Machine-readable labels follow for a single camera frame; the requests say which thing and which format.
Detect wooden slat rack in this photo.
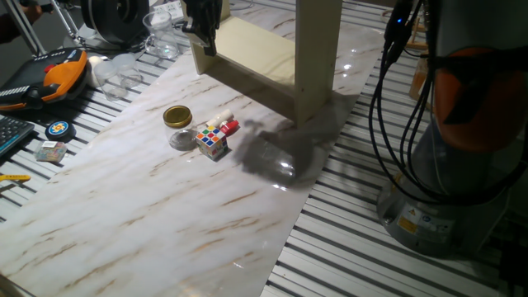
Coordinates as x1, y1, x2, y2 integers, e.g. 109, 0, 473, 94
406, 16, 430, 53

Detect operator bare hand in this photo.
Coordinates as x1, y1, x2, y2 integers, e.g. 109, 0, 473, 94
22, 3, 45, 25

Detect forearm in dark red sleeve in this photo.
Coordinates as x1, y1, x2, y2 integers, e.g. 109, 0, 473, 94
0, 12, 29, 45

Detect orange black teach pendant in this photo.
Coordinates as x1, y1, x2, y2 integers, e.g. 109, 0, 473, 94
0, 48, 90, 112

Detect white ball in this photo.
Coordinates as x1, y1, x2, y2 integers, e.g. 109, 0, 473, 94
87, 55, 104, 87

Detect clear glass beaker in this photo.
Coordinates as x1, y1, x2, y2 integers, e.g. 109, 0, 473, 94
142, 10, 182, 60

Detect glass jar gold lid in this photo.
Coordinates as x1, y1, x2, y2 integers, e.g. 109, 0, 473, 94
162, 105, 200, 153

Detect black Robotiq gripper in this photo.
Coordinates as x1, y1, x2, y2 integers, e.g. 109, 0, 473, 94
181, 0, 224, 58

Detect marble patterned mat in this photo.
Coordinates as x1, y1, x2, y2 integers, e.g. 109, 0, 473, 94
0, 0, 387, 297

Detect round black puck blue logo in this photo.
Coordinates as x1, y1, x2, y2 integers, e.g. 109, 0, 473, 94
45, 119, 78, 144

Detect small red object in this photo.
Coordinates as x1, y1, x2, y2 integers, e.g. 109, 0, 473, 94
219, 119, 241, 138

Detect yellow handled tool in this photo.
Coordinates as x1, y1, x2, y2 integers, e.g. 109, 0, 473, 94
0, 173, 32, 195

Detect black plug cable blue light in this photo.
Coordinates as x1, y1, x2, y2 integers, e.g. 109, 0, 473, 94
383, 0, 413, 65

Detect clear box coloured clips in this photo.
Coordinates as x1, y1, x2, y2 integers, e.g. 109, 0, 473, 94
34, 140, 68, 163

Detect clear plastic cup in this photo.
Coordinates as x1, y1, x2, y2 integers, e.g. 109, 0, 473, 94
111, 53, 144, 89
93, 60, 128, 102

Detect silver metal stand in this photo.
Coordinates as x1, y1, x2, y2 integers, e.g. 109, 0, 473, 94
49, 0, 99, 49

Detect cream wooden shelf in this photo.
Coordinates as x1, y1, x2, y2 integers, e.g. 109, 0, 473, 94
187, 0, 343, 128

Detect white power strip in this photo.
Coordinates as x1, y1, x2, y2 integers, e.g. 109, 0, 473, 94
152, 0, 186, 24

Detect black filament spool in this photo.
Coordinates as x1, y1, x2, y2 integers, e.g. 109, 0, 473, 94
80, 0, 150, 46

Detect aluminium profile pole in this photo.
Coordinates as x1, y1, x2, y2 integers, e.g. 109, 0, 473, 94
3, 0, 47, 57

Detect multicoloured Rubik's cube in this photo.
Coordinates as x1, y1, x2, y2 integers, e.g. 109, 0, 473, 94
196, 125, 229, 162

